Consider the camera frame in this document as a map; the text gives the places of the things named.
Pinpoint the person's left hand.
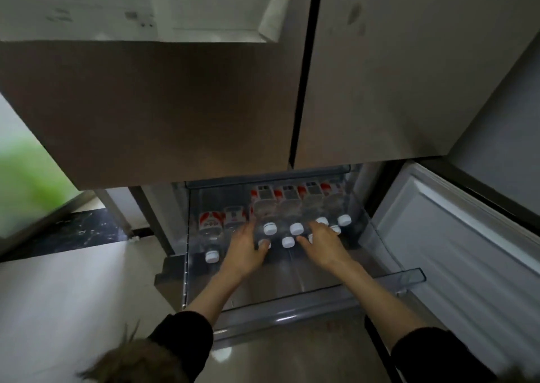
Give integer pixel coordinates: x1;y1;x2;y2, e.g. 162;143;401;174
222;221;272;281

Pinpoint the person's right hand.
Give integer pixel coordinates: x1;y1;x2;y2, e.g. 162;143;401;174
296;221;353;272

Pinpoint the person's right forearm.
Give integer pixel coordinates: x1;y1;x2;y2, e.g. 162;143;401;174
333;260;500;383

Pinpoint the person's left forearm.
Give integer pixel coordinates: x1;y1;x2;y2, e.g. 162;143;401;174
147;265;250;375

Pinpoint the pile of clear water bottles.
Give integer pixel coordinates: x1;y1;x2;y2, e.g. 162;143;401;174
197;182;356;266

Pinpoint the clear plastic fridge drawer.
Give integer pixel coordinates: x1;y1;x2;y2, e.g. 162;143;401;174
183;165;427;342

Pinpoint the grey lower fridge door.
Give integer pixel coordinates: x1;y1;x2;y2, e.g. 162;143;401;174
95;183;189;258

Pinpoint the open fridge door white liner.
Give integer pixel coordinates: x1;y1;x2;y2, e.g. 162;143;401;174
364;160;540;383

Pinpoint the wide beige fridge door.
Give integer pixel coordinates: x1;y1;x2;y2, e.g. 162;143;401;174
0;0;316;191

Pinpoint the narrow beige fridge door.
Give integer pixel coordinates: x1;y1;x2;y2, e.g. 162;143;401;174
291;0;540;171

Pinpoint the glass window with dark frame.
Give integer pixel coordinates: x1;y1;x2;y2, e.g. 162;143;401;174
0;94;98;262

